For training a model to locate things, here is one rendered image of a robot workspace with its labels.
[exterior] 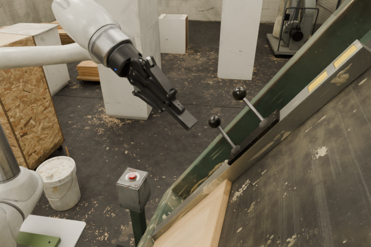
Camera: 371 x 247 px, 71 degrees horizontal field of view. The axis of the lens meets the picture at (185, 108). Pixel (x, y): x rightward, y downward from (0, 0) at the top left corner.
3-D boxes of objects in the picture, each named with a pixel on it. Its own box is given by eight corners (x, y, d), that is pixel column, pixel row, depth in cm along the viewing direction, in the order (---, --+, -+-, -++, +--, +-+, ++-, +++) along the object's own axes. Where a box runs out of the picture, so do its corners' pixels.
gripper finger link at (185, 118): (174, 101, 59) (175, 99, 59) (196, 122, 58) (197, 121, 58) (165, 107, 58) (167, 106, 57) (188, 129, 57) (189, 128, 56)
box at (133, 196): (131, 191, 142) (127, 166, 133) (151, 196, 139) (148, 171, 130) (120, 208, 132) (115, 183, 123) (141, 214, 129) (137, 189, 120)
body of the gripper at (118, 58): (135, 37, 60) (163, 63, 59) (128, 61, 67) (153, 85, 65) (110, 48, 56) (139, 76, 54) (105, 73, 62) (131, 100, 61)
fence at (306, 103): (164, 231, 107) (156, 226, 107) (372, 50, 52) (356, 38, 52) (159, 242, 103) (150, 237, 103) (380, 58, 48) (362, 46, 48)
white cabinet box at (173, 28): (163, 46, 605) (162, 14, 568) (187, 47, 598) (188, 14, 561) (158, 52, 566) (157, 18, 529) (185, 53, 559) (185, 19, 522)
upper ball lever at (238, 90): (266, 129, 67) (234, 92, 72) (277, 121, 65) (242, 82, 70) (260, 133, 64) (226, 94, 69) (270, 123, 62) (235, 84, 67)
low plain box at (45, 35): (37, 80, 444) (19, 22, 396) (73, 82, 437) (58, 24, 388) (-8, 109, 359) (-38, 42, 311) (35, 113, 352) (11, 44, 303)
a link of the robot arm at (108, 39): (116, 47, 68) (131, 62, 68) (86, 60, 63) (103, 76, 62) (122, 19, 62) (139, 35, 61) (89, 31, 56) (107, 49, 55)
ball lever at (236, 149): (238, 155, 74) (210, 119, 79) (247, 148, 72) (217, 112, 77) (231, 159, 71) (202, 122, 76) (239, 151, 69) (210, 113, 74)
